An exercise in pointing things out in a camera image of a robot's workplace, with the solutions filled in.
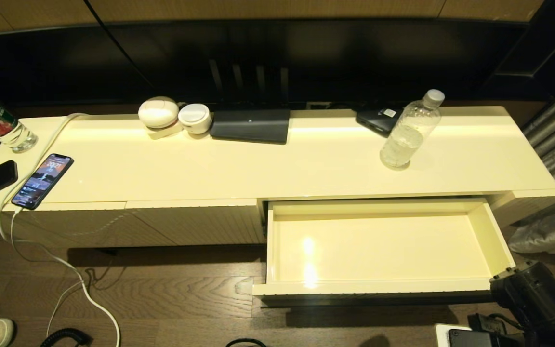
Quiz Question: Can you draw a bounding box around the water bottle with green-red label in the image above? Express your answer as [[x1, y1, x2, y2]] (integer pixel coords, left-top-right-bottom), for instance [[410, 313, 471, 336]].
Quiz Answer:
[[0, 84, 38, 153]]

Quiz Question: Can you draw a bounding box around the black coiled cable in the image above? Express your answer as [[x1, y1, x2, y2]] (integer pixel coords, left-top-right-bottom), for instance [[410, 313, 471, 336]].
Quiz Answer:
[[40, 328, 93, 347]]

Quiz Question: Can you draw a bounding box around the dark wooden wall frame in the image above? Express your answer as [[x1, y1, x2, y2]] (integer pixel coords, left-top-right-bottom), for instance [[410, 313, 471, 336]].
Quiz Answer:
[[480, 0, 555, 102]]

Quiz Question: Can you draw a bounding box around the cream drawer with black handle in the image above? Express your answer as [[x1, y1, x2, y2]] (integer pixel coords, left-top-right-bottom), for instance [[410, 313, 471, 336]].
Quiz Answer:
[[253, 199, 516, 309]]

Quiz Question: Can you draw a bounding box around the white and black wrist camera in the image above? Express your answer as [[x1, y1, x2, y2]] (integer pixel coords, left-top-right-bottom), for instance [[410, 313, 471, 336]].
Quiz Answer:
[[434, 324, 494, 347]]

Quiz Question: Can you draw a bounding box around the clear bottle with grey cap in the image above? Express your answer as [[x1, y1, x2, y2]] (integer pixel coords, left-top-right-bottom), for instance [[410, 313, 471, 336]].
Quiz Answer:
[[380, 89, 446, 170]]

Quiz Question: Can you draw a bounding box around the thick white power cable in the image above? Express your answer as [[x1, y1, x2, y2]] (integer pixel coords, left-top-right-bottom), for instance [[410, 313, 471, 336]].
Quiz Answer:
[[0, 112, 121, 347]]

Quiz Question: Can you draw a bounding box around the thin white charging cable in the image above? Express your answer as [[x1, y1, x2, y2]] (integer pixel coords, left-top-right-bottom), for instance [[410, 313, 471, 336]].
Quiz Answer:
[[10, 207, 85, 338]]

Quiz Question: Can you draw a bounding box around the dark grey flat router box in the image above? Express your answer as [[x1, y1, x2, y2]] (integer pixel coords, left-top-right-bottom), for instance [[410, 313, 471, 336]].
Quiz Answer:
[[209, 108, 291, 145]]

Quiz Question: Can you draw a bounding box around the white round jar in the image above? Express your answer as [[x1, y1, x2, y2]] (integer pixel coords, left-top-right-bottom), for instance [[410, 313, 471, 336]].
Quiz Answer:
[[178, 103, 212, 135]]

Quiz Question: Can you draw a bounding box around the black box with white sticker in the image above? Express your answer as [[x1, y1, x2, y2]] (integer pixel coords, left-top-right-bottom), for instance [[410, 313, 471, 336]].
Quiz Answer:
[[355, 107, 404, 138]]

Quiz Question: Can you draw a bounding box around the white oval speaker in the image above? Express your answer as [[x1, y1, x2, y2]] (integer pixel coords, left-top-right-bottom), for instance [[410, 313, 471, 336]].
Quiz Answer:
[[138, 96, 179, 130]]

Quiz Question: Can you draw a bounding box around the black flat television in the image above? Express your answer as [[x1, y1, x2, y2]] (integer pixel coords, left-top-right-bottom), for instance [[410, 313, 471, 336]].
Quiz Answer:
[[0, 18, 529, 107]]

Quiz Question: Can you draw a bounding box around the cream ribbed cabinet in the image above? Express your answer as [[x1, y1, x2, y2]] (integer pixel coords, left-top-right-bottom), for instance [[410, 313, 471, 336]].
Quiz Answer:
[[0, 105, 555, 250]]

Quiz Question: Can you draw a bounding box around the black smartphone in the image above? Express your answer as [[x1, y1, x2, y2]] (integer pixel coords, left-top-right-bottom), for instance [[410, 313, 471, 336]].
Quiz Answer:
[[11, 153, 74, 210]]

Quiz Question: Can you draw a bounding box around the black cable loop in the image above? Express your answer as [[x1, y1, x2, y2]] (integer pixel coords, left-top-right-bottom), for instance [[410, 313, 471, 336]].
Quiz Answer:
[[225, 338, 268, 347]]

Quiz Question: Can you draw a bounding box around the thin black wall cable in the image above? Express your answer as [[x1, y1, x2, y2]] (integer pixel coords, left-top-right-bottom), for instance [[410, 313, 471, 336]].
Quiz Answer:
[[84, 0, 158, 92]]

